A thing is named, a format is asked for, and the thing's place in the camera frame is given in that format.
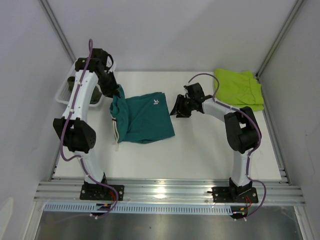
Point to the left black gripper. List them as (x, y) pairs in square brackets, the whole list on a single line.
[(113, 90)]

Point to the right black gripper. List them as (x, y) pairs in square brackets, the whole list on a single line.
[(178, 109)]

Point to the teal green shorts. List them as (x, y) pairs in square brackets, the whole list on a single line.
[(140, 119)]

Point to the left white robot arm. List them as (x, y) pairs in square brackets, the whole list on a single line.
[(77, 137)]

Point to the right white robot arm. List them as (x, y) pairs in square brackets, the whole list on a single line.
[(242, 133)]

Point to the olive green shorts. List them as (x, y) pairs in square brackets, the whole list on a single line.
[(71, 83)]

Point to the lime green folded shorts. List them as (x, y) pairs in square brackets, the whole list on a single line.
[(238, 89)]

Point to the white plastic basket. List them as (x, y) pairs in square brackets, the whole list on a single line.
[(64, 92)]

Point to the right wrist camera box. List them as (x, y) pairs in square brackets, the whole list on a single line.
[(194, 91)]

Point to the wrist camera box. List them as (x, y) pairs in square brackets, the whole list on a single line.
[(194, 91), (99, 53)]

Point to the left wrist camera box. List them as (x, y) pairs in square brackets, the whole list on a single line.
[(99, 53)]

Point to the left aluminium corner post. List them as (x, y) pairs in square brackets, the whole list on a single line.
[(48, 11)]

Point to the aluminium corner post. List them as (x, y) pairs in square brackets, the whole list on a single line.
[(48, 11), (289, 21)]

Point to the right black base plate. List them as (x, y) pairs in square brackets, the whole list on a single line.
[(222, 194)]

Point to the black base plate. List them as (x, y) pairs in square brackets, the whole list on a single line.
[(96, 192), (222, 194)]

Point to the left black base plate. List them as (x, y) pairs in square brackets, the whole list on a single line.
[(96, 192)]

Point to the aluminium mounting rail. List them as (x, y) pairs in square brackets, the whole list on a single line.
[(165, 191)]

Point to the white slotted cable duct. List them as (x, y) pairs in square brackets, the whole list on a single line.
[(134, 208)]

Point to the right aluminium corner post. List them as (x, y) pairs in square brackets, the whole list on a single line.
[(289, 21)]

